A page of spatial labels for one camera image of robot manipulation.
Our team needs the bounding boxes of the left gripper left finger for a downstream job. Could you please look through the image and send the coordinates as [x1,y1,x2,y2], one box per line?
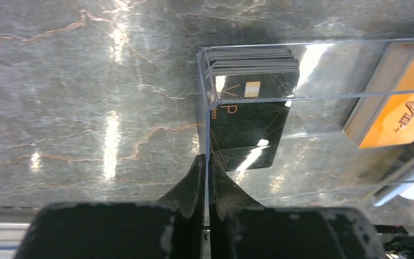
[15,154,206,258]

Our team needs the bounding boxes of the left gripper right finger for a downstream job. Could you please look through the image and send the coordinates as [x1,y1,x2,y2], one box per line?
[209,155,385,258]

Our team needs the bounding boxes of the black card box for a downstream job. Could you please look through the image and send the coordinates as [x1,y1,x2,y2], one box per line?
[196,39,414,208]

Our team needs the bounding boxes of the orange card box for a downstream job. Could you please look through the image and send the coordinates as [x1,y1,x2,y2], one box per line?
[343,42,414,149]

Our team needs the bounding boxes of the beige card holder wallet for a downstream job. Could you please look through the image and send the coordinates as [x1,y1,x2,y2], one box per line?
[372,144,414,207]

